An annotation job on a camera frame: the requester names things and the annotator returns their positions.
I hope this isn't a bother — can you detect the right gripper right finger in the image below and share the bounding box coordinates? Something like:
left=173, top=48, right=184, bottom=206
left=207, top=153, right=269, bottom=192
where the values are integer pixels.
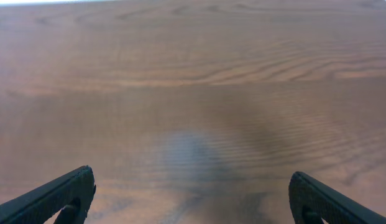
left=288, top=171, right=386, bottom=224

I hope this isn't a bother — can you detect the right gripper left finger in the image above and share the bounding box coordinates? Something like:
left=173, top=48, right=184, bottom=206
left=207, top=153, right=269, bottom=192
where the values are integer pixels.
left=0, top=166, right=96, bottom=224

